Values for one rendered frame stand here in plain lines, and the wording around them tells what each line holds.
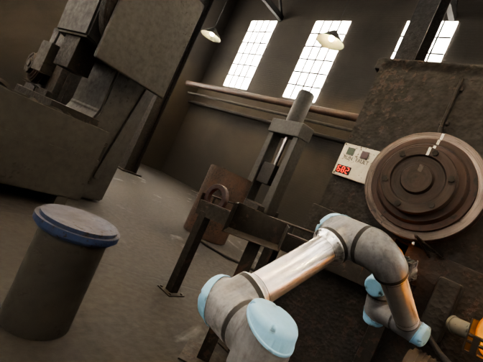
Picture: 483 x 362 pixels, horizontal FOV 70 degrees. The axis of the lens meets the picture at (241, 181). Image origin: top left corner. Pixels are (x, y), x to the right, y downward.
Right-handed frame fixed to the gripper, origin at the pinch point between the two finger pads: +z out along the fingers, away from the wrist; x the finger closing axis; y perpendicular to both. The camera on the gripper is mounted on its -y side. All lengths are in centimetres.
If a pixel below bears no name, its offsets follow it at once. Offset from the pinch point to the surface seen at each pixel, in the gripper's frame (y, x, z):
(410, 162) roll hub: 41.4, 13.9, 2.5
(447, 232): 18.9, -7.0, 2.8
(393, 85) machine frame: 74, 46, 38
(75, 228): 4, 75, -108
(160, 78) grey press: 56, 273, 32
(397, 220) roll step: 16.9, 11.1, -0.6
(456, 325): -4.8, -22.9, -18.0
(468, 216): 26.8, -11.4, 6.0
